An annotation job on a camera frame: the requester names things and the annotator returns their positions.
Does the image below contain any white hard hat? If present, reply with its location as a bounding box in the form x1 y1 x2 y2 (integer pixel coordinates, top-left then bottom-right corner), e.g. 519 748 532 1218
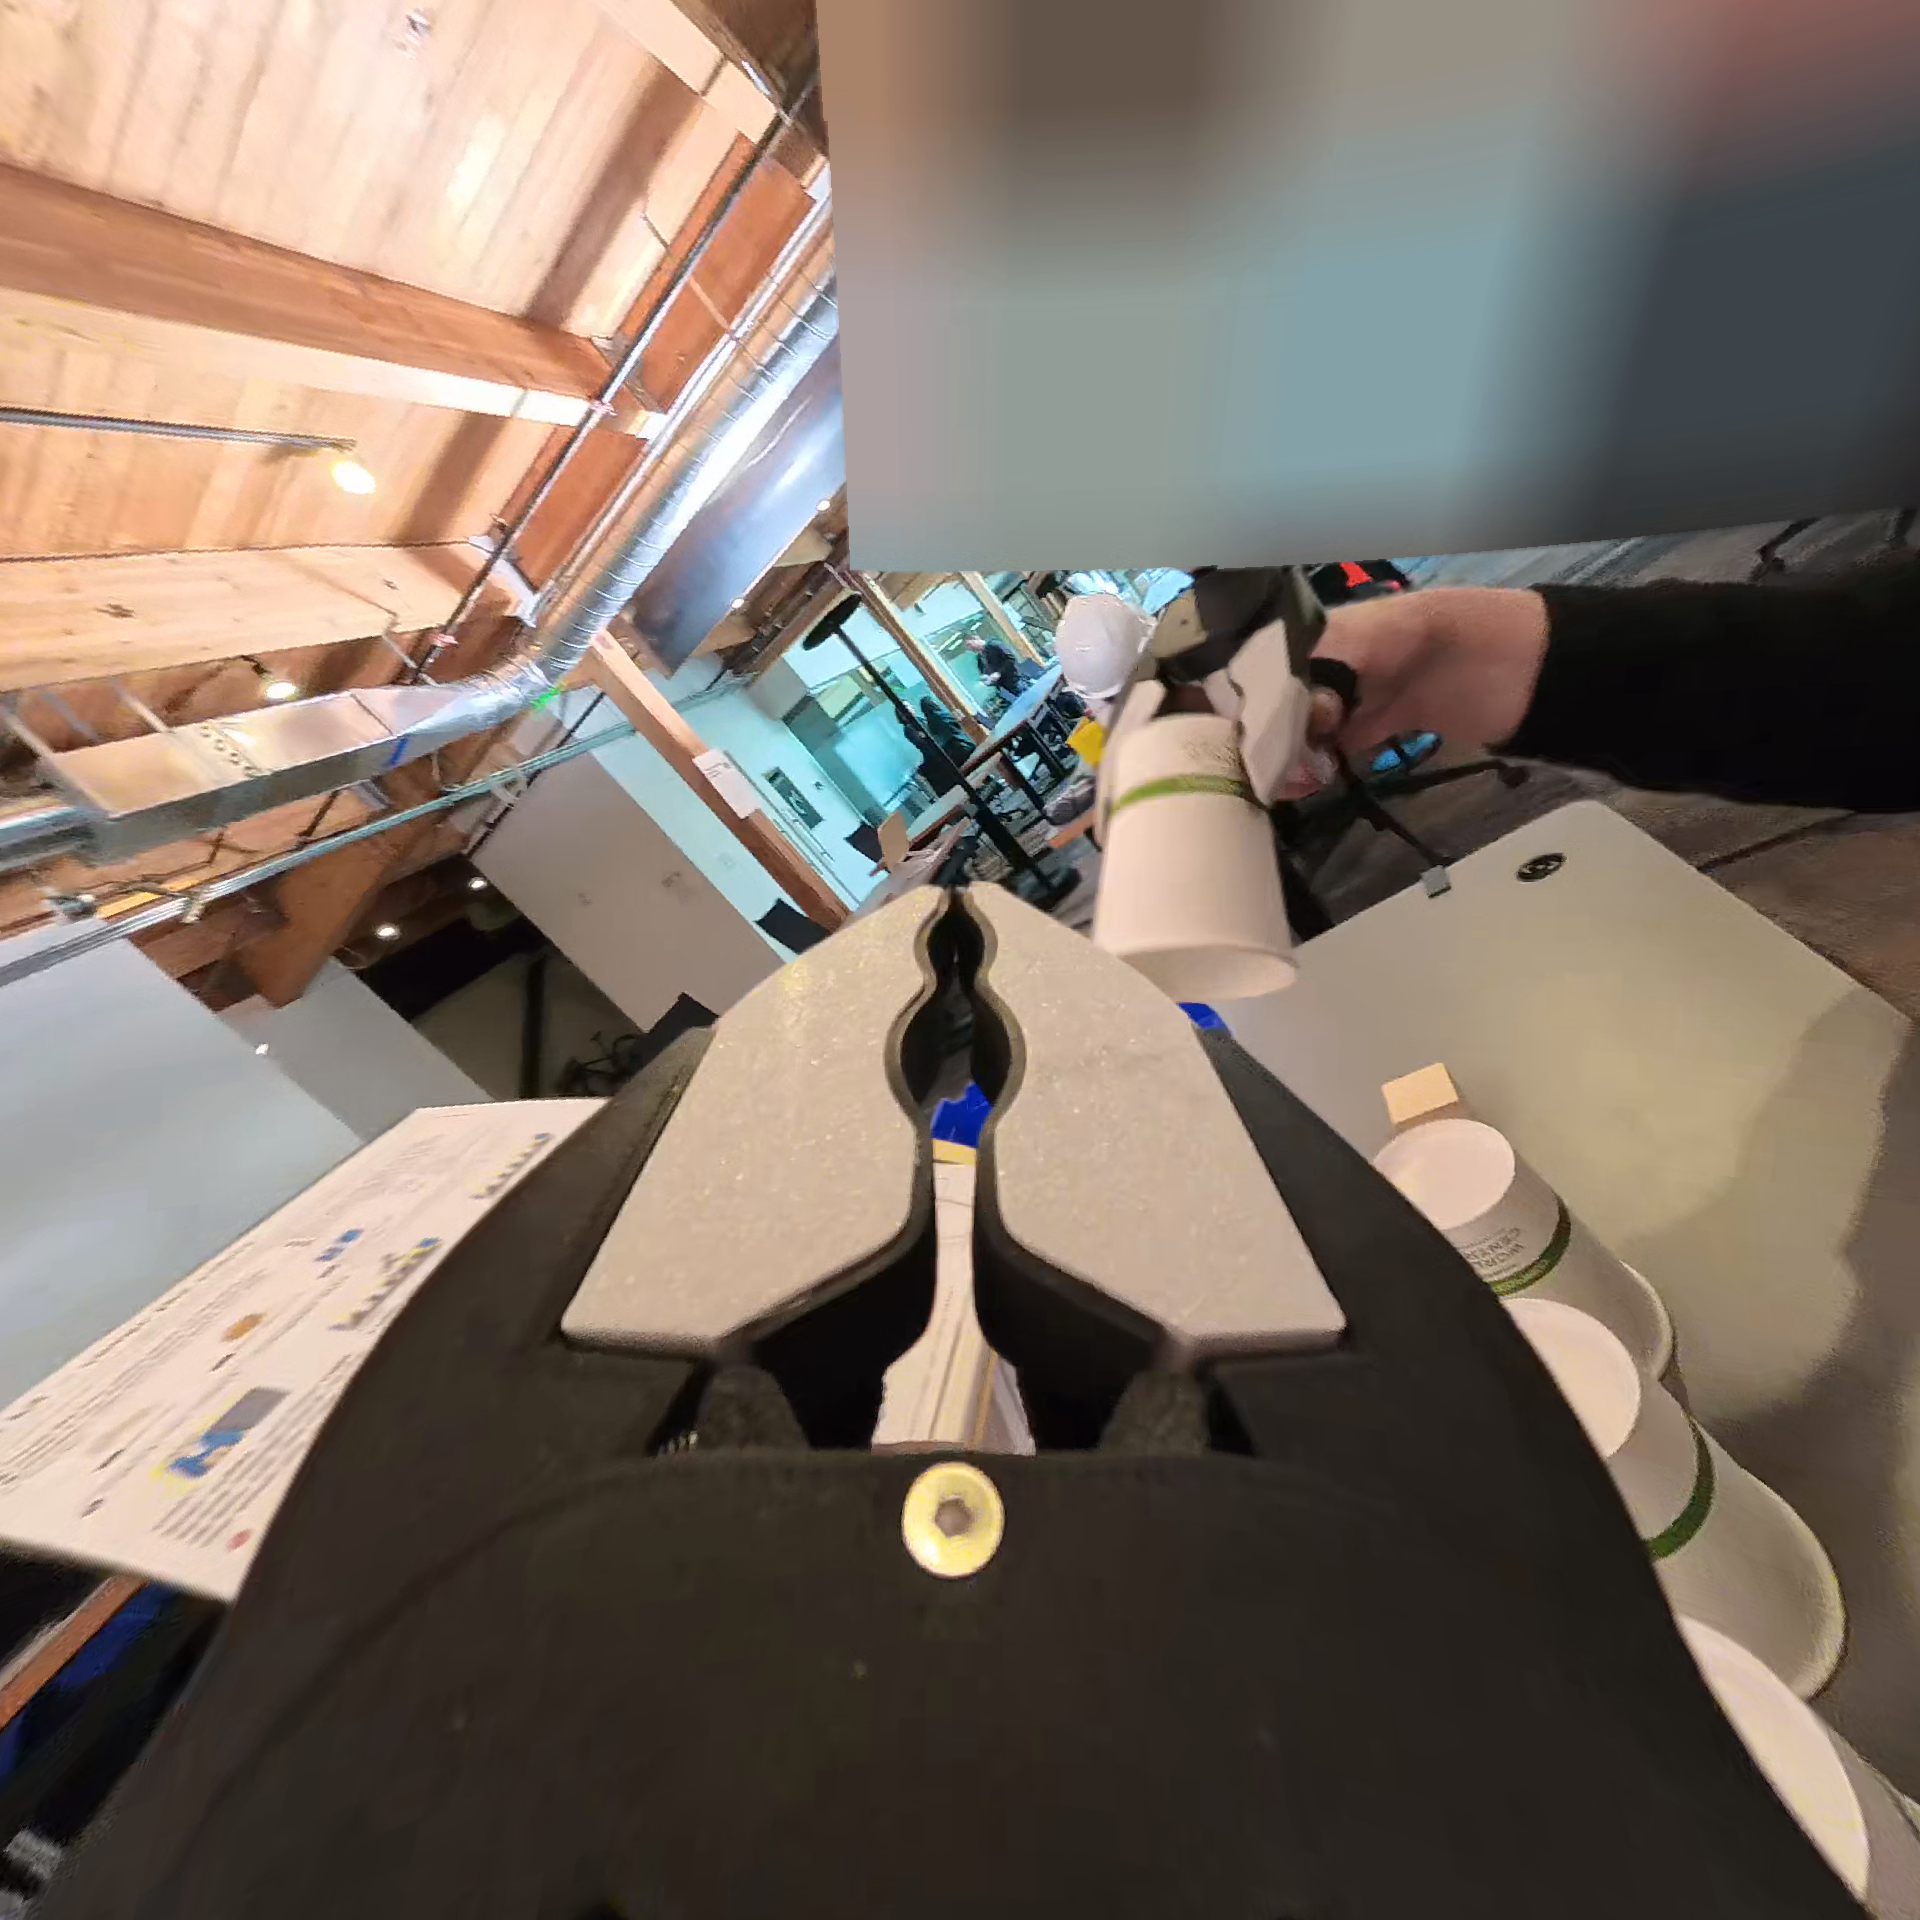
1053 592 1157 701

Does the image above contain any blue plastic bin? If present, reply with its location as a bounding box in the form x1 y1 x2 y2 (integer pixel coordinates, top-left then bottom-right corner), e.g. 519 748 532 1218
929 998 1235 1154

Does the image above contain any person's right forearm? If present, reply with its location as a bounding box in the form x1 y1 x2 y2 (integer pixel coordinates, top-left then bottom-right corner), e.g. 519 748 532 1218
1498 550 1920 816

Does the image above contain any printed instruction sheet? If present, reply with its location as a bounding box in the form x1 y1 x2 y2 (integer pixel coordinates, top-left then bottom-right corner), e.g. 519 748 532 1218
0 1100 1037 1601

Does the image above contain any wooden pillar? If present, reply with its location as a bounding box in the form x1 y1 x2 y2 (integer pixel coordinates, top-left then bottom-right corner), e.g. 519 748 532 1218
575 631 852 927

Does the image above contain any silver ventilation duct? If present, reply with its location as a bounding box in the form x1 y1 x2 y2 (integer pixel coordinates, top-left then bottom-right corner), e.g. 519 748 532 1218
0 276 846 868

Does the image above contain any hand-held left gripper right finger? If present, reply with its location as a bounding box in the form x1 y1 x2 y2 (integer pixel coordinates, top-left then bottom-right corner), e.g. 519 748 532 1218
959 882 1348 1452

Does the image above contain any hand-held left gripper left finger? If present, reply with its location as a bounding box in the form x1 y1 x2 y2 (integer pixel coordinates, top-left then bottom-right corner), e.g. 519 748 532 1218
559 882 962 1452

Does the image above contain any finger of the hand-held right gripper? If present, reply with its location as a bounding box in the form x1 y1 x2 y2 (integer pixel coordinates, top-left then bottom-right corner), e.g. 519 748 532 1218
1119 642 1212 732
1212 620 1326 807

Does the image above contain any person's right hand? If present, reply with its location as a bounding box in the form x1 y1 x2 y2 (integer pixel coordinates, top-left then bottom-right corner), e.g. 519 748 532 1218
1302 585 1550 793

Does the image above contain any white paper cup green band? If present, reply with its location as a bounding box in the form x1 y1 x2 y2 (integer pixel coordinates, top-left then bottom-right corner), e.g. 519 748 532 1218
1090 680 1300 1000
1372 1116 1676 1375
1500 1295 1850 1700
1671 1610 1920 1920

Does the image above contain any black tripod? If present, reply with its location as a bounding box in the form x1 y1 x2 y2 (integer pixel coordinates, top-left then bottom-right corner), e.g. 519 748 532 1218
1286 748 1535 905

